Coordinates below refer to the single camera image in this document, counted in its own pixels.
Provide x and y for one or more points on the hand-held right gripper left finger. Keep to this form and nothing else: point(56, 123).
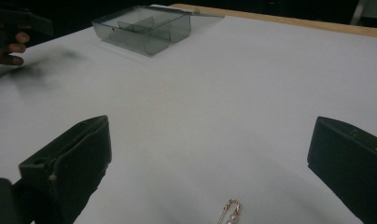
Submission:
point(71, 158)

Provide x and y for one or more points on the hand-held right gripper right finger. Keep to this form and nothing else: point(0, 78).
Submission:
point(351, 161)

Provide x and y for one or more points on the clear grey compartment box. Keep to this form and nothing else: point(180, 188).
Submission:
point(146, 29)

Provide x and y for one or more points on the metal stand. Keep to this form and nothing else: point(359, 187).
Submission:
point(359, 11)

